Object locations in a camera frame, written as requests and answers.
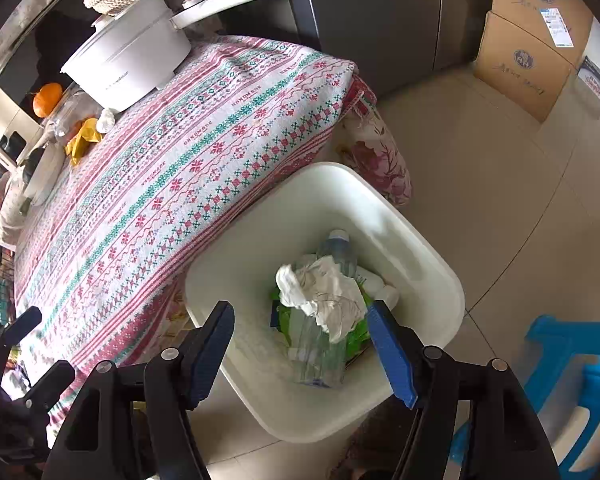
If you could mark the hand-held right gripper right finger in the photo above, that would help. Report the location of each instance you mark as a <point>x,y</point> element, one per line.
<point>392,350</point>

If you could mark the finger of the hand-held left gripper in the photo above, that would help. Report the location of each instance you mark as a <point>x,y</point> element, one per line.
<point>52,380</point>
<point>22,325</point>

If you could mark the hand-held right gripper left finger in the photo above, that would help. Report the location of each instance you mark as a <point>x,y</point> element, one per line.
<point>212,345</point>

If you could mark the clear plastic bottle blue label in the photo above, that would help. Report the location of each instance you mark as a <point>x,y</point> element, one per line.
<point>320,355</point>

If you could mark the white bottle with green label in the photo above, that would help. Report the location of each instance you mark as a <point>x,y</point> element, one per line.
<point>370,277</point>

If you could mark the white plastic bin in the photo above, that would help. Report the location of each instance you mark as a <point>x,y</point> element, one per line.
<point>405,260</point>

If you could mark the white tissue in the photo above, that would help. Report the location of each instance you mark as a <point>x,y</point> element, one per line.
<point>315,285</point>

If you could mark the bluish clear plastic bottle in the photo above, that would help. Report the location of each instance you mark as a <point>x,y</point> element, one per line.
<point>337,250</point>

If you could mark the patterned tablecloth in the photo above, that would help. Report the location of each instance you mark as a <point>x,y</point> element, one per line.
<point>180,160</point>

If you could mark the blue plastic stool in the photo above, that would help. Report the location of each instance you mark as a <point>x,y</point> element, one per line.
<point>580,375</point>

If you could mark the pink floral cloth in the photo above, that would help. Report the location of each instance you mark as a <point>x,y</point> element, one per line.
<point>380,160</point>

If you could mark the yellow wrapper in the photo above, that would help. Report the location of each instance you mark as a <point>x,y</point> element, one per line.
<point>82,140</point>

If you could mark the clear glass jar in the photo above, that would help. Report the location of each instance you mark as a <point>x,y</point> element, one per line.
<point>67,112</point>

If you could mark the white crumpled paper liner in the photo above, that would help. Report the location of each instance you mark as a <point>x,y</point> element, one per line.
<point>106,120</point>

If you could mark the orange tangerine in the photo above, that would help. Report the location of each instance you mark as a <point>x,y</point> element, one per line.
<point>48,100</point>

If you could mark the white electric pot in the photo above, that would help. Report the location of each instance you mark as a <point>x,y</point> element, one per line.
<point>130,60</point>

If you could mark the small blue printed box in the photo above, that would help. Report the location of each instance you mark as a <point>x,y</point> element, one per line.
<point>596,85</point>

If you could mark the grey refrigerator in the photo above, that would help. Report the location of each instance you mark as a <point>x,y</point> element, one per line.
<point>380,10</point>

